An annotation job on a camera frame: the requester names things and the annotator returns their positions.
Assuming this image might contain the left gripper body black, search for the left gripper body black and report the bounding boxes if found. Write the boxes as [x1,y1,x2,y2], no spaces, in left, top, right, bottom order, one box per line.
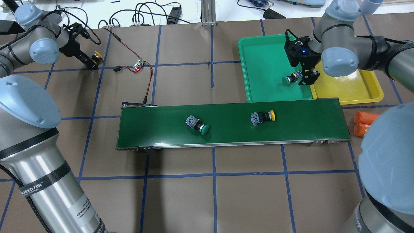
[59,23,89,59]

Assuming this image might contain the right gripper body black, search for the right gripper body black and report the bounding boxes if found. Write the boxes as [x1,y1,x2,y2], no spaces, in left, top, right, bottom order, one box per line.
[284,36,322,69]

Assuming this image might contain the yellow push button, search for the yellow push button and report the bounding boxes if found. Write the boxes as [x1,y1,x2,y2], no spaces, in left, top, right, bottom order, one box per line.
[250,110,276,126]
[91,51,103,64]

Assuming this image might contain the green push button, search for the green push button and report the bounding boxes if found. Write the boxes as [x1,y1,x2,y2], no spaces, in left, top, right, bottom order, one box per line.
[185,115,210,135]
[281,71,303,86]

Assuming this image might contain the plain orange cylinder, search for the plain orange cylinder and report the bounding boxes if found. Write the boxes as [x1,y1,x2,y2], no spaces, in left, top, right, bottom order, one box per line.
[353,111,380,125]

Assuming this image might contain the orange cylinder with label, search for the orange cylinder with label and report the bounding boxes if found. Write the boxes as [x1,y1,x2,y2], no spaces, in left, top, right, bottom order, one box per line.
[353,123,372,137]

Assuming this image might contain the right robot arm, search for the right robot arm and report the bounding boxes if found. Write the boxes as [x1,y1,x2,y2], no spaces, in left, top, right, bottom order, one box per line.
[282,0,413,233]

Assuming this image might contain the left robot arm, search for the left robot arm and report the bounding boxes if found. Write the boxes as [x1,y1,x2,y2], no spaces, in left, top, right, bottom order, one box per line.
[1,0,108,233]

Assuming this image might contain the green plastic tray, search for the green plastic tray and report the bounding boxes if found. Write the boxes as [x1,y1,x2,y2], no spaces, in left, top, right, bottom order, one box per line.
[238,34,312,102]

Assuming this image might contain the black power adapter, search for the black power adapter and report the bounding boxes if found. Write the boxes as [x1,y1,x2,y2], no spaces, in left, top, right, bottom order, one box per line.
[263,8,286,19]

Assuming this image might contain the small red led board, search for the small red led board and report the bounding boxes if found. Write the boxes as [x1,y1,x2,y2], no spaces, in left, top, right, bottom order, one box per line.
[131,59,146,73]

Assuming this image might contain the yellow plastic tray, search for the yellow plastic tray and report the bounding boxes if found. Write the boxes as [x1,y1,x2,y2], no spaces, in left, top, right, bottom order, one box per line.
[310,62,384,105]

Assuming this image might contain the blue plaid umbrella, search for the blue plaid umbrella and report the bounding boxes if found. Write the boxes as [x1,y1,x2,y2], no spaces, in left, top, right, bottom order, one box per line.
[249,0,269,7]

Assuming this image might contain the green conveyor belt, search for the green conveyor belt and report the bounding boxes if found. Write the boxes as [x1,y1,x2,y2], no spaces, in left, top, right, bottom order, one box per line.
[116,98,351,150]

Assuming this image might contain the red black wire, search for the red black wire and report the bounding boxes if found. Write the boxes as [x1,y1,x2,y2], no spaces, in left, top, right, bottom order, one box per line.
[104,27,158,106]

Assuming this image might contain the aluminium frame post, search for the aluminium frame post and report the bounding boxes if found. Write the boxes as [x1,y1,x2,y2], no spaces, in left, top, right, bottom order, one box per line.
[201,0,217,27]

